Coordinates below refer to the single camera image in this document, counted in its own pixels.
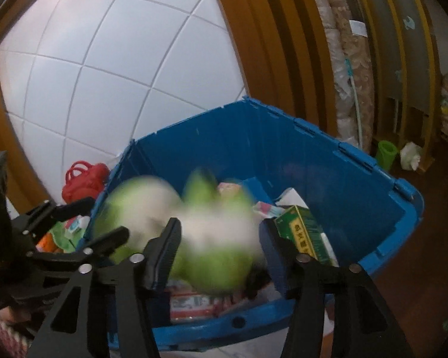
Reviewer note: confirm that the pink tissue pack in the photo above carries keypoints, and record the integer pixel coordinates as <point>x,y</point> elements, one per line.
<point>187,305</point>

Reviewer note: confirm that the small green frog plush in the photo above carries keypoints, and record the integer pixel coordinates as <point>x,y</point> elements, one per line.
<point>220,243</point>

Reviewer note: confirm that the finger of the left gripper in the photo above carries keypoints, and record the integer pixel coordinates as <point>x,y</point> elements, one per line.
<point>94,251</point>
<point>33,225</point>

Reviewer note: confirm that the green medicine box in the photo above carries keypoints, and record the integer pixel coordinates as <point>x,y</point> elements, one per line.
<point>299,226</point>

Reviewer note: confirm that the rolled patterned carpet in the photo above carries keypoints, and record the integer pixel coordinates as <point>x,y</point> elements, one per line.
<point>353,79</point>

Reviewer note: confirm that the green plastic cup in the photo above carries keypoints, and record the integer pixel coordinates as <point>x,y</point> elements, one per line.
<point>386,154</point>

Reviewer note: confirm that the blue plastic storage crate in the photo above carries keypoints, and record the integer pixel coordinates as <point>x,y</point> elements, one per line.
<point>367,214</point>

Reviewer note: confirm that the red handbag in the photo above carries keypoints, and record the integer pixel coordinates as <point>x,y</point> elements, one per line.
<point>83,180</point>

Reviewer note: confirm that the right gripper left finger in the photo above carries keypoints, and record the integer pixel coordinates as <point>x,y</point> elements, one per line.
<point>94,298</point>

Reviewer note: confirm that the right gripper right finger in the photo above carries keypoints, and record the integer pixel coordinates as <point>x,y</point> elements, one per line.
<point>364,325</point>

